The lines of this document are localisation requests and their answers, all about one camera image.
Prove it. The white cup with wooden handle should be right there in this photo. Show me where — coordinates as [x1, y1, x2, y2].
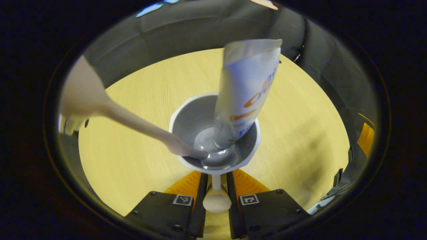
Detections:
[168, 92, 262, 214]

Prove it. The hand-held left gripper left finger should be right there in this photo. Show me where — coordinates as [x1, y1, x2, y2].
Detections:
[125, 171, 209, 240]

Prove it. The light wooden desktop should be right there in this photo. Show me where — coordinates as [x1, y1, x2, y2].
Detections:
[78, 48, 351, 240]

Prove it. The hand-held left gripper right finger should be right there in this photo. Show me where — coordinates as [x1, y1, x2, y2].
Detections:
[226, 169, 309, 240]

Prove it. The white toothpaste tube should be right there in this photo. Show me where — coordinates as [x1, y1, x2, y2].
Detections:
[213, 39, 283, 149]

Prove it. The white toothbrush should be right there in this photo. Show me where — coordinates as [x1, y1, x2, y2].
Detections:
[59, 55, 209, 160]

